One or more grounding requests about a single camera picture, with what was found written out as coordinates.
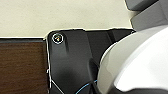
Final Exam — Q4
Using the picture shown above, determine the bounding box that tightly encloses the white bowl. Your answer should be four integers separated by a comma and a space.
96, 24, 168, 94

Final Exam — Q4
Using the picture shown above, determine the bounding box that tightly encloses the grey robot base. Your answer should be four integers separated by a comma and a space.
44, 29, 138, 94

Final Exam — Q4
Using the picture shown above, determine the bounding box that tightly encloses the thin blue cable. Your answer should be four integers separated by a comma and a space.
73, 79, 99, 94

